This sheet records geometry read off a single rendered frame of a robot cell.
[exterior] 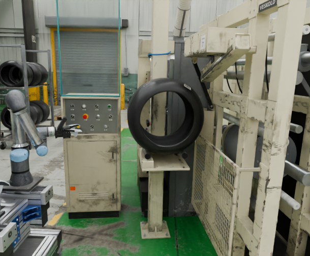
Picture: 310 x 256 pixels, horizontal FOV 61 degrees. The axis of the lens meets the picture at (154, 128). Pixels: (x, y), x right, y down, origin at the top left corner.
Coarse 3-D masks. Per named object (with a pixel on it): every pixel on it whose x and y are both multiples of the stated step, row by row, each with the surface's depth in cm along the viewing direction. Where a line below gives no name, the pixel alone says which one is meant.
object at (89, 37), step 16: (64, 0) 229; (80, 0) 230; (96, 0) 232; (112, 0) 233; (64, 16) 231; (80, 16) 233; (96, 16) 234; (112, 16) 236; (64, 32) 234; (80, 32) 236; (96, 32) 237; (112, 32) 239; (64, 48) 237; (80, 48) 239; (96, 48) 240; (112, 48) 242; (64, 64) 240; (80, 64) 241; (96, 64) 243; (112, 64) 245; (64, 80) 243; (80, 80) 244; (96, 80) 246; (112, 80) 248; (80, 96) 247; (96, 96) 249; (112, 96) 250
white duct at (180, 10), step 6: (180, 0) 241; (186, 0) 239; (180, 6) 245; (186, 6) 243; (180, 12) 248; (186, 12) 248; (180, 18) 253; (186, 18) 254; (180, 24) 258; (186, 24) 261; (174, 30) 268
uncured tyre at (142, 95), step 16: (160, 80) 187; (176, 80) 189; (144, 96) 185; (192, 96) 189; (128, 112) 191; (192, 112) 218; (192, 128) 194; (144, 144) 193; (160, 144) 219; (176, 144) 194
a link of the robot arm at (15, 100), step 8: (8, 96) 175; (16, 96) 175; (8, 104) 175; (16, 104) 174; (24, 104) 178; (16, 112) 175; (24, 112) 178; (24, 120) 178; (24, 128) 180; (32, 128) 182; (32, 136) 182; (40, 136) 186; (32, 144) 186; (40, 144) 185; (40, 152) 185
